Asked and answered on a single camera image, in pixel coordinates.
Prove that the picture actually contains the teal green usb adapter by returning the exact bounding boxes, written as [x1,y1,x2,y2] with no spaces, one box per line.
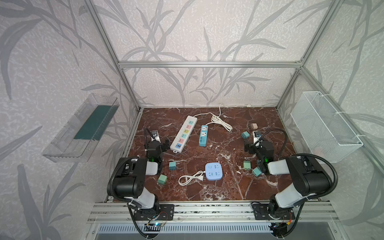
[252,167,262,177]

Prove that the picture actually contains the light green usb adapter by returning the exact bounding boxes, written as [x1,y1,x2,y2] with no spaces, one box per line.
[243,161,252,170]

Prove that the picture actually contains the light blue square power socket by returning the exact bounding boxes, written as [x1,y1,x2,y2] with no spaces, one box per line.
[205,163,223,181]

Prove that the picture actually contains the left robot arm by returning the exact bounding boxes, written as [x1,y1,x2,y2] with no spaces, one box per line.
[107,140,170,215]

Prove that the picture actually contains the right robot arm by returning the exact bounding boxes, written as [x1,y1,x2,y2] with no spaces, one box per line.
[244,141,338,222]

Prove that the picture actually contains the teal adapter back right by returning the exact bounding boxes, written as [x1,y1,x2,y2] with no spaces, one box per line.
[241,131,250,140]

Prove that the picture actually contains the white long power strip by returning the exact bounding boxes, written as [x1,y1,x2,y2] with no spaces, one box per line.
[170,116,198,154]

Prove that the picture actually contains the teal adapter left near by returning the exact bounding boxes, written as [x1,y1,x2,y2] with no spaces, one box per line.
[169,162,177,171]

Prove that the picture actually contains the green adapter left front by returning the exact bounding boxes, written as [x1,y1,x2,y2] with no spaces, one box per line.
[157,175,168,185]

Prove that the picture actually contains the teal power strip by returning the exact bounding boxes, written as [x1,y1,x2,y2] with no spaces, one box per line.
[199,125,208,147]

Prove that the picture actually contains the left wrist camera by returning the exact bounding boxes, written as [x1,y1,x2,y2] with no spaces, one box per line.
[150,130,161,142]

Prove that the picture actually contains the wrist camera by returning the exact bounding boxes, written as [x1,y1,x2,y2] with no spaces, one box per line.
[252,131,262,144]
[150,130,161,142]

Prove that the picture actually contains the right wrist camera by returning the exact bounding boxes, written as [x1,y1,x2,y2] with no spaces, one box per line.
[252,131,262,144]

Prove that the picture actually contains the white socket cable with plug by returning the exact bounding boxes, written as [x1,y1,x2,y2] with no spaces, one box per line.
[178,170,207,187]

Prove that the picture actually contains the white bundled strip cable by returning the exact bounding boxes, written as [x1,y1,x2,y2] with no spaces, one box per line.
[193,103,252,133]

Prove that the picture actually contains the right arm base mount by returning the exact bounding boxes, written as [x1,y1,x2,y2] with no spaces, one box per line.
[251,202,296,222]

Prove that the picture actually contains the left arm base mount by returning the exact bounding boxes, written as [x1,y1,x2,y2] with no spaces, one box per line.
[134,204,175,221]

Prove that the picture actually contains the white wire mesh basket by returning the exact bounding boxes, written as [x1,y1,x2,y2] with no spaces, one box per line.
[291,91,364,163]

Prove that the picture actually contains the clear plastic wall tray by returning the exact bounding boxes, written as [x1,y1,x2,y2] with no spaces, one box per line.
[42,94,120,163]

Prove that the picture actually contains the aluminium front rail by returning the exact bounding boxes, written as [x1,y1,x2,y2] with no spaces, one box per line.
[87,201,340,224]

